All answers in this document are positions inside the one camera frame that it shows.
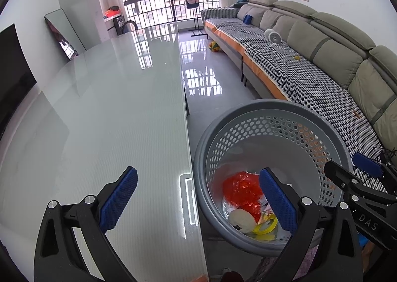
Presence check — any black cable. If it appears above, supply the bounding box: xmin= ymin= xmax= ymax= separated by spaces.
xmin=374 ymin=146 xmax=397 ymax=165

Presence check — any black television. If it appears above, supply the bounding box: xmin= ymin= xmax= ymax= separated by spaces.
xmin=0 ymin=23 xmax=37 ymax=140

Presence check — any white counter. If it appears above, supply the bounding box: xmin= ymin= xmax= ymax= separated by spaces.
xmin=105 ymin=17 xmax=125 ymax=36

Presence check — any black round-back chair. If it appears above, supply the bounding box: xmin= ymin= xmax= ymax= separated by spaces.
xmin=119 ymin=20 xmax=138 ymax=34

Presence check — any leaning floor mirror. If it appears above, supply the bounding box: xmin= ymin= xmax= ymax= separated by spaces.
xmin=44 ymin=8 xmax=87 ymax=60

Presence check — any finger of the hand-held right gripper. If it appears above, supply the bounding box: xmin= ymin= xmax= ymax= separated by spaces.
xmin=354 ymin=152 xmax=397 ymax=194
xmin=324 ymin=160 xmax=368 ymax=199

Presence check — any grey perforated plastic basket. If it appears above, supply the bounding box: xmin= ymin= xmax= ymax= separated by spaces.
xmin=192 ymin=99 xmax=354 ymax=258

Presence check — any yellow plastic wrapper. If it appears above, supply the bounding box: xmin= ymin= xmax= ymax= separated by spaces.
xmin=253 ymin=214 xmax=278 ymax=236

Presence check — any black floor clothes stand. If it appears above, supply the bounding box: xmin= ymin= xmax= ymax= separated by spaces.
xmin=184 ymin=0 xmax=205 ymax=36

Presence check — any white round plastic lid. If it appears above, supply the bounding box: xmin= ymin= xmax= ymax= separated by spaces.
xmin=230 ymin=209 xmax=256 ymax=233

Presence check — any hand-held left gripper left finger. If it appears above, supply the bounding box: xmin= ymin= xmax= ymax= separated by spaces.
xmin=33 ymin=167 xmax=138 ymax=282

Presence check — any red plastic bag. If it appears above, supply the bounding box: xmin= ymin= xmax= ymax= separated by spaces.
xmin=223 ymin=172 xmax=264 ymax=220

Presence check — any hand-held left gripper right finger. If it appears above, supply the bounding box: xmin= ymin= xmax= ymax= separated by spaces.
xmin=259 ymin=167 xmax=364 ymax=282

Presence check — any grey sofa with checkered cover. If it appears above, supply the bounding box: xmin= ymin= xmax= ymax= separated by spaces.
xmin=203 ymin=7 xmax=397 ymax=196

